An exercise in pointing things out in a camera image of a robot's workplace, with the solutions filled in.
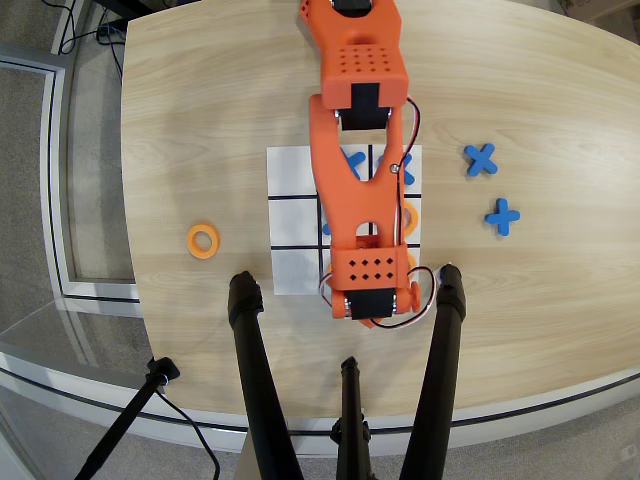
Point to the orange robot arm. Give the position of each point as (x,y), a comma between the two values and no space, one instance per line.
(350,175)

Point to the cardboard box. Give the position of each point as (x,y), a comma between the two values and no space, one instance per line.
(600,5)

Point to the blue foam cross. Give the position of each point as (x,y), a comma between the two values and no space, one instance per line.
(356,160)
(502,217)
(481,160)
(407,172)
(326,230)

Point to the black tripod leg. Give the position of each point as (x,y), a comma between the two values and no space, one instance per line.
(445,350)
(352,425)
(250,350)

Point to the white tic-tac-toe board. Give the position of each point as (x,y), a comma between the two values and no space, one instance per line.
(290,170)

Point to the thin black stand pole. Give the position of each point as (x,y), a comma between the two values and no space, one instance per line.
(125,415)

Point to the grey metal floor frame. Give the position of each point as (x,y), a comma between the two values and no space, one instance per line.
(50,150)

